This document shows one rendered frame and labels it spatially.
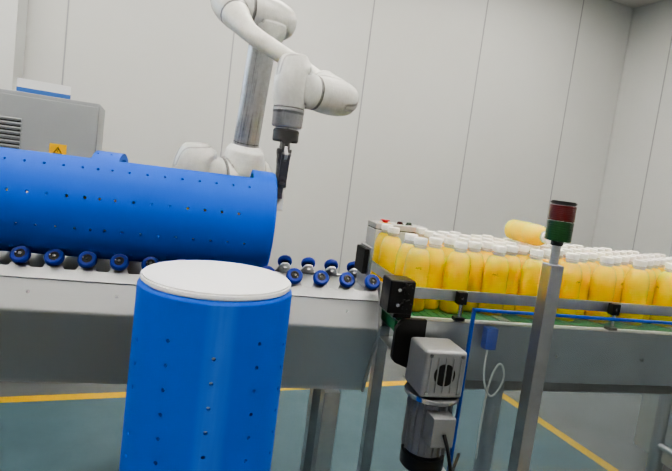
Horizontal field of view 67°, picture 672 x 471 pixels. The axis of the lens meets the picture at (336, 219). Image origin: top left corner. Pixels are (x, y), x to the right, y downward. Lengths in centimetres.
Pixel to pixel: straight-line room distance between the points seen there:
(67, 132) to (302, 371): 186
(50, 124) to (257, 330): 217
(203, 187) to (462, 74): 400
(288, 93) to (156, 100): 277
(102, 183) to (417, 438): 100
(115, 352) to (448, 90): 409
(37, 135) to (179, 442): 217
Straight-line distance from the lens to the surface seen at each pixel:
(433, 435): 134
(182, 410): 93
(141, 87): 416
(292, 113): 145
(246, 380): 92
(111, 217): 135
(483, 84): 523
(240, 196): 134
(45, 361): 152
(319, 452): 163
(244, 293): 88
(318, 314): 142
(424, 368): 130
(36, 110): 291
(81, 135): 288
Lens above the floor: 126
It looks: 5 degrees down
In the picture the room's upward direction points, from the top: 7 degrees clockwise
